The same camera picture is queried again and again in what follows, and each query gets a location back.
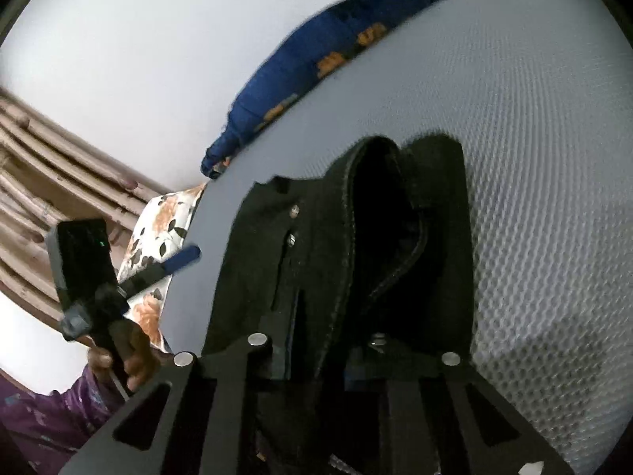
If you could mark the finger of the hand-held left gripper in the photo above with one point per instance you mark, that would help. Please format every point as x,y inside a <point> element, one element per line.
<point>183,258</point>

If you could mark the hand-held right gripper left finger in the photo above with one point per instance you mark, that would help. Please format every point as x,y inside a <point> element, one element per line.
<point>237,366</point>

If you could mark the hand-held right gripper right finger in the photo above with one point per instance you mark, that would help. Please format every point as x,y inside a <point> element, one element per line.
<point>403,415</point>

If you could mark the black pants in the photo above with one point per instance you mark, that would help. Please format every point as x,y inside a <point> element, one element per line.
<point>321,257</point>

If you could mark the person's left forearm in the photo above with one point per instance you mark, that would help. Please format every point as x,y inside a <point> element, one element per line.
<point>49,420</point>

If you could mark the person's left hand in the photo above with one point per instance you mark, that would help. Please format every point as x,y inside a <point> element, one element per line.
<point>138,356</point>

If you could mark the white floral pillow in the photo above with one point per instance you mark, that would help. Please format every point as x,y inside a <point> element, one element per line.
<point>158,217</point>

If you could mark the blue floral blanket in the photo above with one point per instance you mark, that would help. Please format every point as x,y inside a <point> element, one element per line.
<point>296,69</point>

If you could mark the grey mesh bed mattress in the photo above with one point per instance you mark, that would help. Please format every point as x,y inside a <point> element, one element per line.
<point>519,158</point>

